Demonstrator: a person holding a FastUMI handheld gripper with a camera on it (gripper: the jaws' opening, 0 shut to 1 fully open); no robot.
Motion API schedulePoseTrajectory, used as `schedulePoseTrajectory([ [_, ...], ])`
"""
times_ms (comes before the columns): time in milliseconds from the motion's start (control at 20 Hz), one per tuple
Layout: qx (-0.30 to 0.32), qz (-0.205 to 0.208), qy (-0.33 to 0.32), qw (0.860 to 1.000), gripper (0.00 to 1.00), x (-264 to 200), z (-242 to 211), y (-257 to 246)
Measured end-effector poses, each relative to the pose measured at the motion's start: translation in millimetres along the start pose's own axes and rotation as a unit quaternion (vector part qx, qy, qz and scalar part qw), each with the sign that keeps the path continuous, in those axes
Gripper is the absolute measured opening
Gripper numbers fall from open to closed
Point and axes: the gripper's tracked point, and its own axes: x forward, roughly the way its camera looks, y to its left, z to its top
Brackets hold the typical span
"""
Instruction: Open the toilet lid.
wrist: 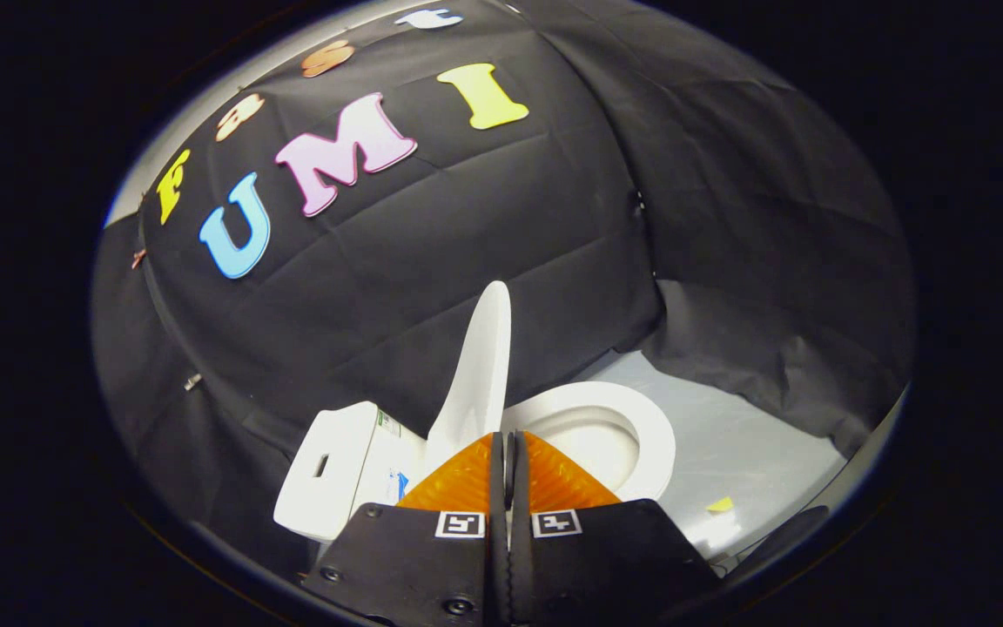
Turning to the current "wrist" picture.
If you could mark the black backdrop cloth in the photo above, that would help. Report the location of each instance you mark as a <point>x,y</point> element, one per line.
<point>501,261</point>

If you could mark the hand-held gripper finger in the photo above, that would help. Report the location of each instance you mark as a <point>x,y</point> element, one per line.
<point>499,540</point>
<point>519,540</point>

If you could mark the small metal cloth clip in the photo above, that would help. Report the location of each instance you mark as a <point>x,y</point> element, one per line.
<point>192,381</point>

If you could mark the white toilet tank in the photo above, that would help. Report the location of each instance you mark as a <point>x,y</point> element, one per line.
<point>336,470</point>

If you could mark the yellow paper scrap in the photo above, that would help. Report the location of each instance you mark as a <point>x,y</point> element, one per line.
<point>720,504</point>

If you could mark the white toilet bowl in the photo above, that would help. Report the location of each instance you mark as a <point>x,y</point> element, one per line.
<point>593,448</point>

